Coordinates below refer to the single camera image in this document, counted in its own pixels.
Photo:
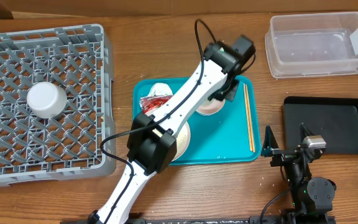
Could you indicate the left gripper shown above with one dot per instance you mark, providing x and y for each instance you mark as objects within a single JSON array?
[{"x": 229, "y": 90}]

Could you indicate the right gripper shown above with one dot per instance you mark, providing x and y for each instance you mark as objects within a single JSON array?
[{"x": 283, "y": 155}]

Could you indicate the pink bowl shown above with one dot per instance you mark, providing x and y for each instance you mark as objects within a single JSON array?
[{"x": 209, "y": 107}]

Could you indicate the grey bowl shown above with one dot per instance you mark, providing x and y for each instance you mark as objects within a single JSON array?
[{"x": 46, "y": 100}]

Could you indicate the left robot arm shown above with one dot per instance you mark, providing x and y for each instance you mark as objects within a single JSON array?
[{"x": 152, "y": 139}]

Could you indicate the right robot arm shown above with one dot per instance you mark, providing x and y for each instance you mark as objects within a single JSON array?
[{"x": 312, "y": 196}]

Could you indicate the grey dishwasher rack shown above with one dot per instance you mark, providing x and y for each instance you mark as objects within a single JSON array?
[{"x": 77, "y": 59}]

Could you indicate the right wooden chopstick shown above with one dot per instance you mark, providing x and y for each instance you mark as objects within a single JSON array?
[{"x": 250, "y": 118}]

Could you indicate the wooden chopstick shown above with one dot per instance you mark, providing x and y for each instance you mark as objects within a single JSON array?
[
  {"x": 250, "y": 118},
  {"x": 247, "y": 118}
]

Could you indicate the left wooden chopstick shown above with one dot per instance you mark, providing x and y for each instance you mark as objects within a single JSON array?
[{"x": 247, "y": 118}]

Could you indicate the teal serving tray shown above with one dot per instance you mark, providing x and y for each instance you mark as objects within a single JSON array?
[{"x": 223, "y": 137}]

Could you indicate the black tray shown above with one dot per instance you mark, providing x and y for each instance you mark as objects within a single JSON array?
[{"x": 335, "y": 119}]

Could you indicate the large white plate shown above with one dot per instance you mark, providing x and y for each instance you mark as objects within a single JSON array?
[{"x": 183, "y": 140}]

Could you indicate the crumpled white tissue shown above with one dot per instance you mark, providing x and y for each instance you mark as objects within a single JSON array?
[{"x": 160, "y": 89}]

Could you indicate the red snack wrapper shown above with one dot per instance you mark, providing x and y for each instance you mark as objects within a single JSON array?
[{"x": 149, "y": 103}]

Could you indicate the clear plastic bin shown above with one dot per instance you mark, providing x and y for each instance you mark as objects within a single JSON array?
[{"x": 312, "y": 45}]

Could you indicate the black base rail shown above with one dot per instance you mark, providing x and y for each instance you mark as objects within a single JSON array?
[{"x": 197, "y": 221}]

